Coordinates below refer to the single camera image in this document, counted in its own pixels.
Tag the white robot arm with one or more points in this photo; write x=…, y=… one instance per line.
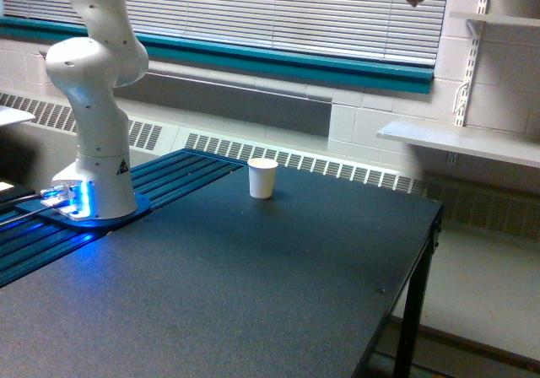
x=88, y=70

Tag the white paper cup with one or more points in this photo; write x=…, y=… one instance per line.
x=262, y=173

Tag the teal window sill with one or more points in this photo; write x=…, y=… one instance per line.
x=322, y=69

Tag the black table leg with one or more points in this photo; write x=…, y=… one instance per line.
x=412, y=314

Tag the white window blinds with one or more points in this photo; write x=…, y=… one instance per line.
x=374, y=31

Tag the white radiator vent cover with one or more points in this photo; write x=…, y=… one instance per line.
x=503, y=212

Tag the white tray at left edge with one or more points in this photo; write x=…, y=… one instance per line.
x=10, y=116

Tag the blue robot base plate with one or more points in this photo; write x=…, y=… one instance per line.
x=55, y=217

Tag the blue aluminium rail frame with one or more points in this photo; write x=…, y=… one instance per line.
x=29, y=243

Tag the white lower wall shelf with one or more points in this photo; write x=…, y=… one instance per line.
x=501, y=146

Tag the white wall shelf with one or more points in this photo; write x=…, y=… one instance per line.
x=501, y=146
x=497, y=19

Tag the white shelf standard rail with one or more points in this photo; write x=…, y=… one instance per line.
x=464, y=91

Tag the white upper wall shelf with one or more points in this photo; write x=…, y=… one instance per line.
x=497, y=19

